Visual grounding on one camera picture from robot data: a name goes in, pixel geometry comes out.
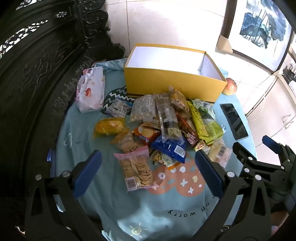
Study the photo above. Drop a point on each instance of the clear round biscuit packet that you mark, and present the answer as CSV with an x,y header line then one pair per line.
x,y
142,109

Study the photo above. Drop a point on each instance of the yellow black cartoon packet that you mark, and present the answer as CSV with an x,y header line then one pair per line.
x,y
165,160

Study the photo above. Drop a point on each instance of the blue snack packet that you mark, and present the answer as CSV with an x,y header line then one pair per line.
x,y
170,146

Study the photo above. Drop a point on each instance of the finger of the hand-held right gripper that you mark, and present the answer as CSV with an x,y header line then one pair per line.
x,y
242,154
271,142

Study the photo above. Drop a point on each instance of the pink cracker packet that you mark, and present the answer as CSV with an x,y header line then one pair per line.
x,y
136,166

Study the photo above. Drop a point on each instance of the orange chips packet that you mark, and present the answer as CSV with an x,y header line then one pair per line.
x,y
145,133

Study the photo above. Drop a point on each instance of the black smartphone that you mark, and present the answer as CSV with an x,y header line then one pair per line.
x,y
234,121

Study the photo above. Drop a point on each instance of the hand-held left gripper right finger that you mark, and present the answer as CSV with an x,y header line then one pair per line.
x,y
208,173

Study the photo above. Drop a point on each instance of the framed landscape painting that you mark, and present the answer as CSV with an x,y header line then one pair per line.
x,y
263,23

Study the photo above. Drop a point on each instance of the light blue printed tablecloth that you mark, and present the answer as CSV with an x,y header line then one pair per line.
x,y
97,208

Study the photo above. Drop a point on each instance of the yellow chip packet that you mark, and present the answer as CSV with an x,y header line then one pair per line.
x,y
109,126

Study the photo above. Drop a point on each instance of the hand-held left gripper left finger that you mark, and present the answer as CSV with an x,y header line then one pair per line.
x,y
89,171

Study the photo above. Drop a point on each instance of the yellow cardboard box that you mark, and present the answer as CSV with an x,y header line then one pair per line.
x,y
171,83

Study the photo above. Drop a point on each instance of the red apple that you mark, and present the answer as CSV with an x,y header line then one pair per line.
x,y
230,87

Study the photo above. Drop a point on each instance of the long yellow snack packet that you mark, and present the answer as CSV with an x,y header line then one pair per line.
x,y
198,125

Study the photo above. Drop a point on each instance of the floral plastic bag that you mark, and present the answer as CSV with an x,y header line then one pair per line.
x,y
90,92

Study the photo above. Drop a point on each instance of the green snack packet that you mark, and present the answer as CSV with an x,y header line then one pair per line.
x,y
211,125

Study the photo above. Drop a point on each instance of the white cabinet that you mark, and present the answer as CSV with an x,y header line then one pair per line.
x,y
275,102

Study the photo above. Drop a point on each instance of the dark carved wooden furniture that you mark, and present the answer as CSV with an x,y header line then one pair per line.
x,y
41,81

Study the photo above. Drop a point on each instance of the cardboard corner protector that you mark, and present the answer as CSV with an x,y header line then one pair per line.
x,y
223,44

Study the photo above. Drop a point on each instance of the pale rice cracker packet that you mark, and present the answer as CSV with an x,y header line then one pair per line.
x,y
219,153

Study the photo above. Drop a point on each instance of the red snack packet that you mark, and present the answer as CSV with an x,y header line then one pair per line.
x,y
190,136

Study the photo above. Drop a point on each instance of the small silver snack packet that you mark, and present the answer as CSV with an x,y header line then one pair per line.
x,y
119,107

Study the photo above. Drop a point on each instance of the clear fried snack packet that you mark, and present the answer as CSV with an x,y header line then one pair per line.
x,y
126,142

